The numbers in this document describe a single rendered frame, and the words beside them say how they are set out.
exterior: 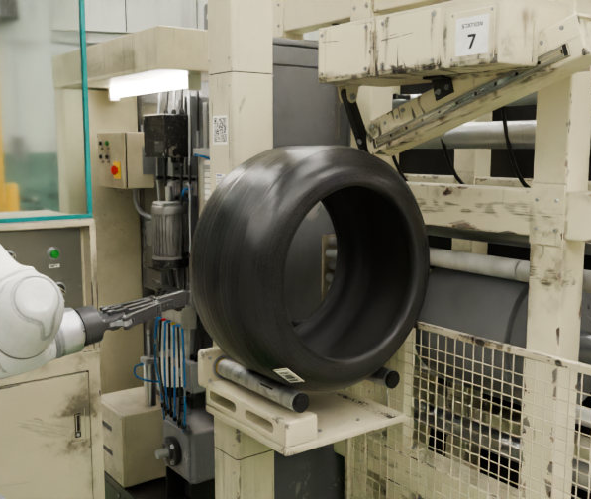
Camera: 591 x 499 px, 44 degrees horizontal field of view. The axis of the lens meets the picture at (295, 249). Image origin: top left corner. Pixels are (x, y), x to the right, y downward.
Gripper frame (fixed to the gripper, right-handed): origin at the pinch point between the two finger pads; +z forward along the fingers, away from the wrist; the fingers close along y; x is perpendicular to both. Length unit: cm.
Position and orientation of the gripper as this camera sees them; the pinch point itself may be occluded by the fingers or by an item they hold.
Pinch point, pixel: (171, 301)
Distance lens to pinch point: 157.2
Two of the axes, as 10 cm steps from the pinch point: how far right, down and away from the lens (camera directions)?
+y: -5.9, -1.1, 8.0
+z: 8.0, -2.2, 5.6
